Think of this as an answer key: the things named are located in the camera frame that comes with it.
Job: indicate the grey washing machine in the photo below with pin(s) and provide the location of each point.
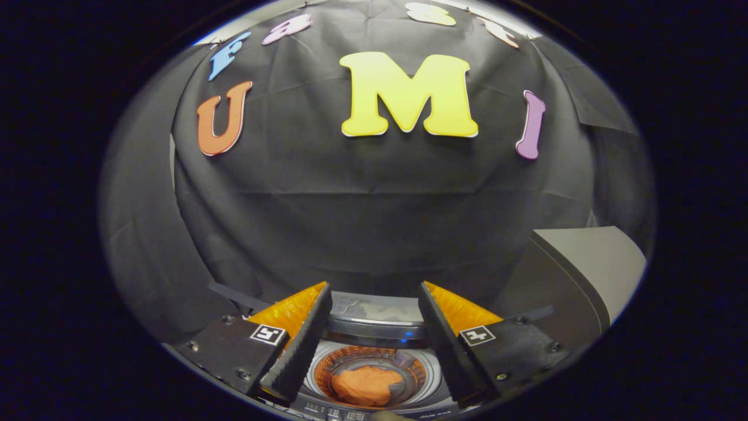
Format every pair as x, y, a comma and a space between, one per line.
318, 407

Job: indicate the beige cabinet with dark top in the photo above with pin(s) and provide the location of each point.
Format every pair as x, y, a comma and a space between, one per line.
596, 263

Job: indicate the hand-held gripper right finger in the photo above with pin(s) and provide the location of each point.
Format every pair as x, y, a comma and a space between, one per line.
447, 351

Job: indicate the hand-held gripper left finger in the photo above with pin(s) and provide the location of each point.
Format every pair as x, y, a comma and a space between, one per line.
301, 351

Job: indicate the orange polo shirt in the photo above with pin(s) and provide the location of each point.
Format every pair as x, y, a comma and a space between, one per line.
365, 386

